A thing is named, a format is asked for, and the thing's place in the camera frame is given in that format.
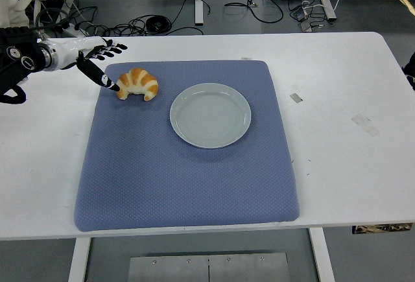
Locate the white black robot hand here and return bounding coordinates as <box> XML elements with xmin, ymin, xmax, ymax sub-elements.
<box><xmin>51</xmin><ymin>36</ymin><xmax>128</xmax><ymax>94</ymax></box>

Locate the golden croissant bread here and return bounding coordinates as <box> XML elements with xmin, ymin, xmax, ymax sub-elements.
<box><xmin>115</xmin><ymin>67</ymin><xmax>159</xmax><ymax>102</ymax></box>

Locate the grey round plate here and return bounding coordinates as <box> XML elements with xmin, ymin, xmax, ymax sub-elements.
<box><xmin>169</xmin><ymin>82</ymin><xmax>252</xmax><ymax>150</ymax></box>

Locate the grey metal plate with screws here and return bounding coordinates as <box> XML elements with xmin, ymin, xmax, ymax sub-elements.
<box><xmin>127</xmin><ymin>252</ymin><xmax>290</xmax><ymax>282</ymax></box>

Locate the black round floor device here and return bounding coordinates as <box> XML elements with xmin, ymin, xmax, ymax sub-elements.
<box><xmin>145</xmin><ymin>16</ymin><xmax>171</xmax><ymax>32</ymax></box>

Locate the blue quilted mat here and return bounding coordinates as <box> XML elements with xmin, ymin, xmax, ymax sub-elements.
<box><xmin>73</xmin><ymin>60</ymin><xmax>300</xmax><ymax>233</ymax></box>

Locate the white table leg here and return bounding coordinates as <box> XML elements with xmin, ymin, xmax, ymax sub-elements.
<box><xmin>67</xmin><ymin>237</ymin><xmax>92</xmax><ymax>282</ymax></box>
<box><xmin>307</xmin><ymin>226</ymin><xmax>337</xmax><ymax>282</ymax></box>

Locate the grey power adapter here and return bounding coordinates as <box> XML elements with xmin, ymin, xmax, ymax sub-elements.
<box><xmin>292</xmin><ymin>6</ymin><xmax>312</xmax><ymax>22</ymax></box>

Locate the translucent tape strip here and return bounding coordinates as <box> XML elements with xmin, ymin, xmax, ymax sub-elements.
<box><xmin>350</xmin><ymin>113</ymin><xmax>382</xmax><ymax>137</ymax></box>

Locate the person's foot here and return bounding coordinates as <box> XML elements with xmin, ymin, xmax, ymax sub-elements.
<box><xmin>401</xmin><ymin>51</ymin><xmax>415</xmax><ymax>92</ymax></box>

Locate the tangled black cable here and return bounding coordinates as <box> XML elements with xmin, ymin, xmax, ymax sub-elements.
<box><xmin>64</xmin><ymin>6</ymin><xmax>205</xmax><ymax>38</ymax></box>

